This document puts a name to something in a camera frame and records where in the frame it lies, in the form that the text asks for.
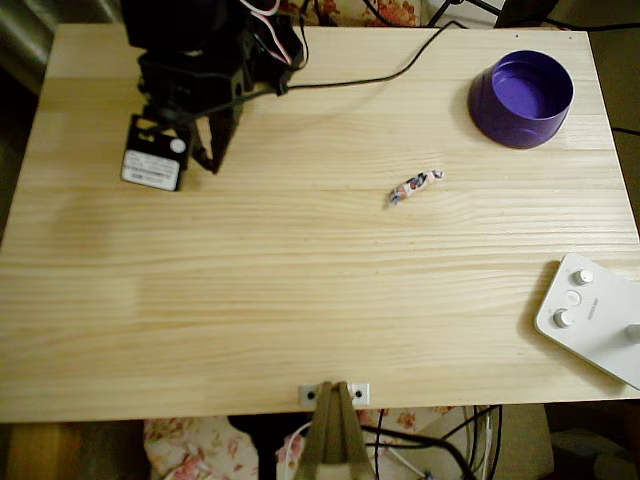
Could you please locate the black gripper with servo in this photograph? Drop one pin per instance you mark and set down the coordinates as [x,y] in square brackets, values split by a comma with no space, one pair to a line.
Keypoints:
[216,134]

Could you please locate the pink candy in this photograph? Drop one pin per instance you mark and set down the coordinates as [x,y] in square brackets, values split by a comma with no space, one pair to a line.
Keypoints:
[412,187]

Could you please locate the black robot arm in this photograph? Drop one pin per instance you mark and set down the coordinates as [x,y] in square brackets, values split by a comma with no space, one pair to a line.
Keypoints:
[170,25]

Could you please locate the purple bowl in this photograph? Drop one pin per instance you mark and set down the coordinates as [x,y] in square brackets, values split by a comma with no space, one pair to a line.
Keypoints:
[500,125]

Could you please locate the grey couch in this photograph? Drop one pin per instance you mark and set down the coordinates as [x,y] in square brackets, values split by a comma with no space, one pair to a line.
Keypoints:
[25,40]

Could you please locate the floral cloth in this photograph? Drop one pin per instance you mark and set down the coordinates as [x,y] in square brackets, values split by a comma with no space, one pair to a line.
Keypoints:
[190,450]
[395,10]

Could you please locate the black tripod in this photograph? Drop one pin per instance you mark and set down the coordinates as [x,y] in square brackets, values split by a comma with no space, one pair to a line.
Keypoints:
[442,11]

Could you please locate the dark background object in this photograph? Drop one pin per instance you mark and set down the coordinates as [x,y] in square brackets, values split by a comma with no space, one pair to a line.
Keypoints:
[525,10]

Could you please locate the wooden leg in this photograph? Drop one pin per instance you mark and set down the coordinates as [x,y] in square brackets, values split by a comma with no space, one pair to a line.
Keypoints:
[45,450]

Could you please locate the white lamp base with knobs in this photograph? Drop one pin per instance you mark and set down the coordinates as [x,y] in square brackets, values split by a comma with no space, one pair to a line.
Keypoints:
[600,325]

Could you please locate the white screw bracket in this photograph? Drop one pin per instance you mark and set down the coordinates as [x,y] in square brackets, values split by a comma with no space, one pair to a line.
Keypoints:
[302,389]

